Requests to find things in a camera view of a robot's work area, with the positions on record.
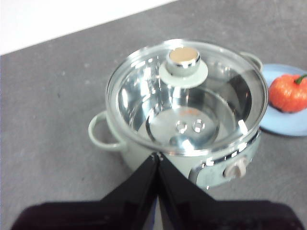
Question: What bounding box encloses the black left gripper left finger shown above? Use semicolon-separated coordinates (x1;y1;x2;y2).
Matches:
11;153;159;230

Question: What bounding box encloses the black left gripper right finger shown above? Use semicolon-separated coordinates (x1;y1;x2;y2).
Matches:
156;154;307;230

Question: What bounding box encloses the blue round plate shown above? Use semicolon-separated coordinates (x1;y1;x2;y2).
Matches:
258;63;307;138

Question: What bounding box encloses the orange pumpkin with green stem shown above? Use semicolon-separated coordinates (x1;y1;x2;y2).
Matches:
268;73;307;114

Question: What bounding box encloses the glass lid with green knob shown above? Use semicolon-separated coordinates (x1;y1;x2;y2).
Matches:
106;38;269;156

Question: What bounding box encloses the pale green electric steamer pot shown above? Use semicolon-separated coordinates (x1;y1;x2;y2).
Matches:
88;39;269;193

